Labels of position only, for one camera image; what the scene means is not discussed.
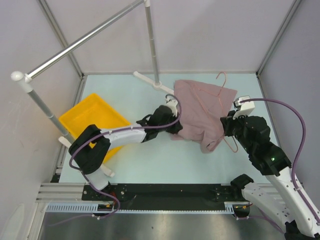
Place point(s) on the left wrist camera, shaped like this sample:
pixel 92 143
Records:
pixel 172 102

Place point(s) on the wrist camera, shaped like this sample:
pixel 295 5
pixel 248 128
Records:
pixel 244 106
pixel 172 102

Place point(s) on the pink tank top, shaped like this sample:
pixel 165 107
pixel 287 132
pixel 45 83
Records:
pixel 196 126

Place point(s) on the pink wire hanger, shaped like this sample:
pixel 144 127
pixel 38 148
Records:
pixel 218 96

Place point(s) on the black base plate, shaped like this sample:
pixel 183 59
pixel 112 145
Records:
pixel 174 194

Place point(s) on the yellow plastic bin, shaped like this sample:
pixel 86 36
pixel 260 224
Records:
pixel 92 110

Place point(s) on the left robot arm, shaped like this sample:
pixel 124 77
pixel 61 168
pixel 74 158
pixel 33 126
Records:
pixel 91 147

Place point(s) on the white clothes rack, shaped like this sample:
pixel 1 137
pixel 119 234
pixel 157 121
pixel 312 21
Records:
pixel 24 79

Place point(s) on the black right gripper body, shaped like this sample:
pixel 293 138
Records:
pixel 234 127

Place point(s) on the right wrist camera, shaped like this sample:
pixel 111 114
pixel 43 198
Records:
pixel 244 106

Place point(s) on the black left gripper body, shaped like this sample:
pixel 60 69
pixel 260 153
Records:
pixel 170 129

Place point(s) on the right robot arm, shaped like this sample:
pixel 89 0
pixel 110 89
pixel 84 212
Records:
pixel 294 216

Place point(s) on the white cable duct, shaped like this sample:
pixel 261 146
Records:
pixel 103 208

